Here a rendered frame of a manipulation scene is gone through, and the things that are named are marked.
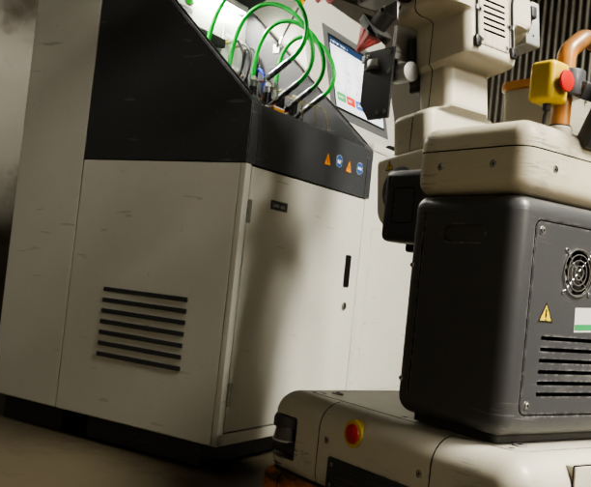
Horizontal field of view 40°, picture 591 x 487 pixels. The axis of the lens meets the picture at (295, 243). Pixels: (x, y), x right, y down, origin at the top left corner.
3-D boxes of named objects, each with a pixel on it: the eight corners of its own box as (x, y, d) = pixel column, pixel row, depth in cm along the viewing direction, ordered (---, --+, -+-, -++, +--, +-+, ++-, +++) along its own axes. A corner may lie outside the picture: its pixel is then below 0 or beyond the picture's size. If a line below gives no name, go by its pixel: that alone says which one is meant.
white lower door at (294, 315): (224, 434, 206) (253, 165, 209) (217, 432, 207) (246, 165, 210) (345, 412, 261) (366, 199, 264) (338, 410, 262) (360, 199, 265)
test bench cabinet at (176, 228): (211, 475, 204) (245, 161, 207) (51, 432, 234) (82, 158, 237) (344, 443, 263) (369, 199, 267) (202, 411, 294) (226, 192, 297)
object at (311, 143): (255, 164, 211) (262, 103, 211) (241, 164, 213) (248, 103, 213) (363, 197, 263) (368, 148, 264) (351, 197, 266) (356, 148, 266)
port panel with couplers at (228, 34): (221, 111, 279) (231, 21, 281) (213, 111, 281) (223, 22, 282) (243, 119, 291) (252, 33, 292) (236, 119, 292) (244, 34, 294)
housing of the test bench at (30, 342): (51, 432, 235) (111, -80, 240) (-13, 414, 249) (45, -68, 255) (302, 397, 353) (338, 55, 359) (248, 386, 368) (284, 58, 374)
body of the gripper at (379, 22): (373, 23, 248) (388, 4, 244) (388, 44, 243) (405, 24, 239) (358, 16, 244) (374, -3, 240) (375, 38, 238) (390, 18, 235)
